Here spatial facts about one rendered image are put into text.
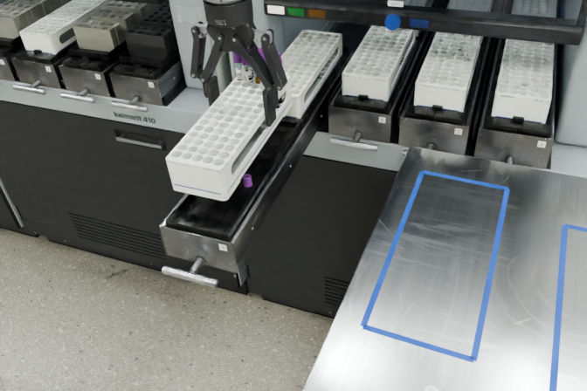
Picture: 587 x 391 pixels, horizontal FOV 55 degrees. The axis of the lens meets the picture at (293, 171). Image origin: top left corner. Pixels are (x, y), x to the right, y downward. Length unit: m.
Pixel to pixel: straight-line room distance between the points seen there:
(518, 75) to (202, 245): 0.70
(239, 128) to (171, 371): 0.98
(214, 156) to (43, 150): 0.98
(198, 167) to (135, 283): 1.17
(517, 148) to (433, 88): 0.20
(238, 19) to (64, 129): 0.89
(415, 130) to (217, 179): 0.47
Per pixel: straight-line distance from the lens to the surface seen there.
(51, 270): 2.17
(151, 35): 1.42
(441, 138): 1.17
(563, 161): 1.23
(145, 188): 1.63
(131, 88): 1.43
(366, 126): 1.19
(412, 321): 0.77
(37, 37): 1.60
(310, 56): 1.27
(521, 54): 1.30
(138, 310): 1.92
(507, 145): 1.16
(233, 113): 0.98
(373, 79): 1.17
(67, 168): 1.78
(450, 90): 1.15
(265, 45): 0.90
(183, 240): 0.95
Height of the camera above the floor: 1.44
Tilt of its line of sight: 38 degrees down
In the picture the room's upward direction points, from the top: 4 degrees counter-clockwise
